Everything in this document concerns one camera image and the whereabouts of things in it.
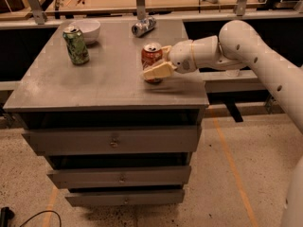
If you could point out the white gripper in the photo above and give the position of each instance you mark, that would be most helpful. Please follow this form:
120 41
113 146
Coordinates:
182 57

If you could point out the red coke can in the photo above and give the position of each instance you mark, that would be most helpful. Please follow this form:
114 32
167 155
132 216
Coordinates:
150 54

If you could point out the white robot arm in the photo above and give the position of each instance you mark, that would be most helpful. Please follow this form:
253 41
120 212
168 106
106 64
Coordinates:
236 46

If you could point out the silver blue lying can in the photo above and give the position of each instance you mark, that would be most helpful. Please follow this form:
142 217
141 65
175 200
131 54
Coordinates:
141 27

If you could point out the green soda can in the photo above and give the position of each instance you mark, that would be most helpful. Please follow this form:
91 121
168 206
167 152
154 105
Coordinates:
75 44

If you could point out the white bowl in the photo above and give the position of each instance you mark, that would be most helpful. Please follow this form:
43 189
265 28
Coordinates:
89 28

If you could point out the top grey drawer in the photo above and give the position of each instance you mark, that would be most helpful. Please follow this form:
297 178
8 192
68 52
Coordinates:
55 142

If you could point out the grey drawer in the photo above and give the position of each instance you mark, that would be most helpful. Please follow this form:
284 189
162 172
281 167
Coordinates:
55 142
119 177
140 197

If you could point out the bottom grey drawer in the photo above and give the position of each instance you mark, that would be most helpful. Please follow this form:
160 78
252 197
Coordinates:
140 197

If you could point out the middle grey drawer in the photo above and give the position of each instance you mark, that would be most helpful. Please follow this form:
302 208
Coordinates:
119 177

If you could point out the middle metal bracket post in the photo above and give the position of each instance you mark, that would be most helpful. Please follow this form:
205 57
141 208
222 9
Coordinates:
140 9

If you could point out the metal bracket post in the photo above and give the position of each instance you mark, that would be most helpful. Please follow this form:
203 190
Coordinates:
242 0
38 14
140 9

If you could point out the right metal bracket post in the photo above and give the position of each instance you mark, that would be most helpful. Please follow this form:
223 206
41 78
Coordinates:
242 0

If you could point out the left metal bracket post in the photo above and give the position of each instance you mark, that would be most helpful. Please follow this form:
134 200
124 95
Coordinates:
38 14

